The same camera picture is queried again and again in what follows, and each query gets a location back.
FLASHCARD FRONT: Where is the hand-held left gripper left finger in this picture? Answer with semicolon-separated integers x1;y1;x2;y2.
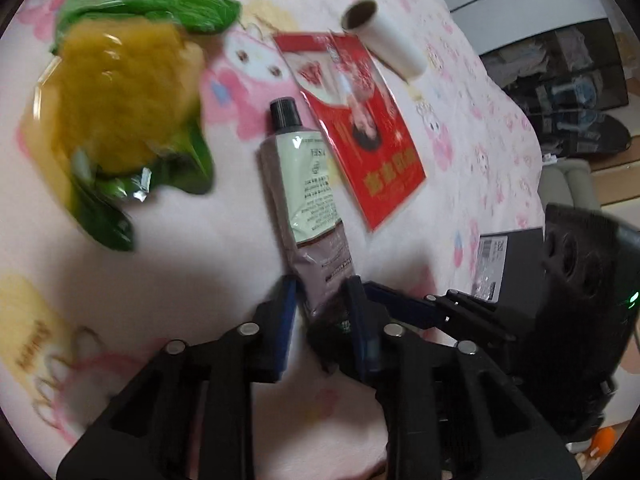
55;275;302;480

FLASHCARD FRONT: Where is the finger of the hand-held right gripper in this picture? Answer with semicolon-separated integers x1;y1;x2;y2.
424;288;517;347
363;281;452;329

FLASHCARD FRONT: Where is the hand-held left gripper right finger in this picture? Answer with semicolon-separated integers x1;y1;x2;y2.
344;275;584;480

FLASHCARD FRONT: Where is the black cardboard box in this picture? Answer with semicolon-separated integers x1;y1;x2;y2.
470;227;548;321

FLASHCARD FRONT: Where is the white and brown cream tube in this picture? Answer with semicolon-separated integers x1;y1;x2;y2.
257;97;358;318

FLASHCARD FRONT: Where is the red photo card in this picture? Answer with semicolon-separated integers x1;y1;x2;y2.
272;31;427;233

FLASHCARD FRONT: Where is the white paper roll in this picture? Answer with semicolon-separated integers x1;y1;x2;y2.
340;0;428;82

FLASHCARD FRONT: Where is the packaged corn cob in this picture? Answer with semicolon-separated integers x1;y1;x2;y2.
32;0;243;253

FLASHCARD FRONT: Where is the pink printed blanket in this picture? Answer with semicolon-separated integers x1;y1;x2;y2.
0;0;548;480

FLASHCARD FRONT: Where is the grey padded headboard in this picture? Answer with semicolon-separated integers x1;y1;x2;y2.
537;157;601;211

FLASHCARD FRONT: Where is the orange toy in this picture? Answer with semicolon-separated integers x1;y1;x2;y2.
590;427;621;456

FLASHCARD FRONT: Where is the dark open wardrobe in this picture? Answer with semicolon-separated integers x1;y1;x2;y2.
480;17;633;161

